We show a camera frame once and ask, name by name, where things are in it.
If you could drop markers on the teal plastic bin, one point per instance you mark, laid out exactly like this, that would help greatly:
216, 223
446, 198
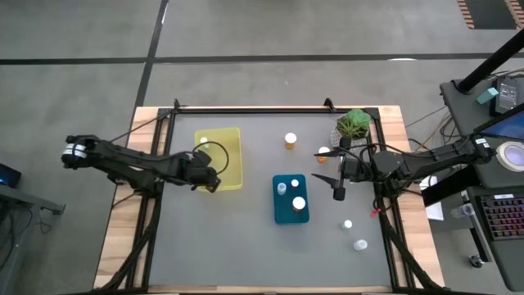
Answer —
282, 213

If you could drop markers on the black frame corner clamp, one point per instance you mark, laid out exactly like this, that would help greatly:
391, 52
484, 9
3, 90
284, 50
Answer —
177, 103
328, 103

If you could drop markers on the white paper sheet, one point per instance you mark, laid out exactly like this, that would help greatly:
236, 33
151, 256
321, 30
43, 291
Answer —
435, 209

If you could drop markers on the large white-capped amber bottle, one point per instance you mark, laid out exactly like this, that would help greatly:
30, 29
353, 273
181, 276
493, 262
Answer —
299, 203

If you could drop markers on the clear plastic vial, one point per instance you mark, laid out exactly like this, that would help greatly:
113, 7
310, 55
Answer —
462, 211

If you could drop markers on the backlit keyboard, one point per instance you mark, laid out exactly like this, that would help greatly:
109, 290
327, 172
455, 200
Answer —
505, 217

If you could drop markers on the monitor with blue screen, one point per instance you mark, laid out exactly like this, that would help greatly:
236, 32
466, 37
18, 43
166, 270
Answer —
509, 129

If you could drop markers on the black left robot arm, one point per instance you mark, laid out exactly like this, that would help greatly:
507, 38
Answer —
123, 162

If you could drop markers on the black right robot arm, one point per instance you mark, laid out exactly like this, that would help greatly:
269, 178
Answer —
430, 157

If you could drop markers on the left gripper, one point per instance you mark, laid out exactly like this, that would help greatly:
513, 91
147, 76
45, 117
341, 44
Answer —
198, 170

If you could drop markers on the orange bottle with white cap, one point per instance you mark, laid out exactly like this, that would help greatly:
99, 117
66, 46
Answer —
290, 138
323, 150

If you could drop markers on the grey side desk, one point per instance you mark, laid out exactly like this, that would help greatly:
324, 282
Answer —
458, 110

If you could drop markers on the black power adapter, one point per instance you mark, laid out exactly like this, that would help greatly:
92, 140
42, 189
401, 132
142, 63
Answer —
507, 95

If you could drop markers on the device with blue screen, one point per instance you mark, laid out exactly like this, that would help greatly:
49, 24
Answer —
8, 176

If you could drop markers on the translucent white pill bottle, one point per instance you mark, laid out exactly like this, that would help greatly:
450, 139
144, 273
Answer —
360, 245
281, 188

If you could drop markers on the succulent in white geometric pot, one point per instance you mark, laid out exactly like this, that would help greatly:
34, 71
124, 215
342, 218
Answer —
354, 123

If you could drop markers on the thin black brace rod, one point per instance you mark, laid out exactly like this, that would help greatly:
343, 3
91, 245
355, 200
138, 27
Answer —
143, 125

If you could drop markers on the small white-capped pill bottle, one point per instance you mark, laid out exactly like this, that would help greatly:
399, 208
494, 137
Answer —
294, 183
347, 224

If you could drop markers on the white round puck device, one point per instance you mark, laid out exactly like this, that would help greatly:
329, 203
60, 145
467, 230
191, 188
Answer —
501, 157

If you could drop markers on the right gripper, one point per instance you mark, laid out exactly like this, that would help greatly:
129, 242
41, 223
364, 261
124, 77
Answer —
356, 169

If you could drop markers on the small teal box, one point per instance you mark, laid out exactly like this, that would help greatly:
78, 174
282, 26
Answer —
487, 96

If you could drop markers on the black slanted pole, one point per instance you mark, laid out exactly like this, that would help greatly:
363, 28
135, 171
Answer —
491, 61

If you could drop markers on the yellow translucent plastic bin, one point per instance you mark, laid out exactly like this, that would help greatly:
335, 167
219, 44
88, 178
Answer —
233, 135

